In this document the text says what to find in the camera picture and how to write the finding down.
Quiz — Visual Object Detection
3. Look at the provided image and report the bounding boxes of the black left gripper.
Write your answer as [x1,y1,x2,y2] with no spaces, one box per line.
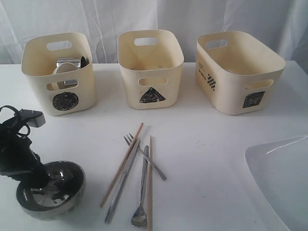
[0,120,50,189]

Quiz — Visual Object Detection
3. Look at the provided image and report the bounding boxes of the stainless steel bowl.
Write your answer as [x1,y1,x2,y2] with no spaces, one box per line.
[16,161,86,220]

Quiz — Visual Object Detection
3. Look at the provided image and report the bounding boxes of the white ceramic bowl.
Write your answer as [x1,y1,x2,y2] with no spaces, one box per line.
[51,62,79,91]

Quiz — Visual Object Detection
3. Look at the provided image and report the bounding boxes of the wooden chopstick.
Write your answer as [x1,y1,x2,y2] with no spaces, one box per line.
[100,122,144,208]
[146,135,154,231]

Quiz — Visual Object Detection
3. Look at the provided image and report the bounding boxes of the steel mug with solid handle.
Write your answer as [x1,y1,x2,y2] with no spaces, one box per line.
[56,56,90,69]

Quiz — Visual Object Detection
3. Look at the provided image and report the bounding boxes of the stainless steel table knife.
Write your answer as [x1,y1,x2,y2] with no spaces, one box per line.
[104,139,140,224]

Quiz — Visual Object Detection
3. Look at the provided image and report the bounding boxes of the stainless steel fork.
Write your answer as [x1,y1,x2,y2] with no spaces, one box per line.
[124,133,167,180]

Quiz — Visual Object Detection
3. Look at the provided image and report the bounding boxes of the stainless steel spoon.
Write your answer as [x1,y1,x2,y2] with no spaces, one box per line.
[131,157,147,228]

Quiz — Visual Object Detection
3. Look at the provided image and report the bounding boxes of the cream bin with circle mark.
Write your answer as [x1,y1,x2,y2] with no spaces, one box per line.
[22,32,96,116]

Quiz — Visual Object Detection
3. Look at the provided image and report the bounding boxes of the cream bin with triangle mark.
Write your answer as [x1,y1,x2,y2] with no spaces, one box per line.
[118,29,184,109]

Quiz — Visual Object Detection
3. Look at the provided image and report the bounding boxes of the white curtain backdrop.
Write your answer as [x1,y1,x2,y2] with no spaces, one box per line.
[0,0,308,69]

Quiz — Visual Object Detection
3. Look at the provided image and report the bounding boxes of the cream bin with square mark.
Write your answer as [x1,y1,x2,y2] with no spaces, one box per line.
[195,31,286,115]

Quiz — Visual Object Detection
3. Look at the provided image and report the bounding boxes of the white square plate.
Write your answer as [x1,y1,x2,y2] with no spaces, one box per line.
[244,135,308,231]

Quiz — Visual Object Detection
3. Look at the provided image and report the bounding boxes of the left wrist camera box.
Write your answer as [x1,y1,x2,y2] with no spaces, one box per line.
[19,109,46,128]

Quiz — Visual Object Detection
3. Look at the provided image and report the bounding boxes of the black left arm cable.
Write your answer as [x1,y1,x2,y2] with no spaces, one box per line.
[0,104,31,139]

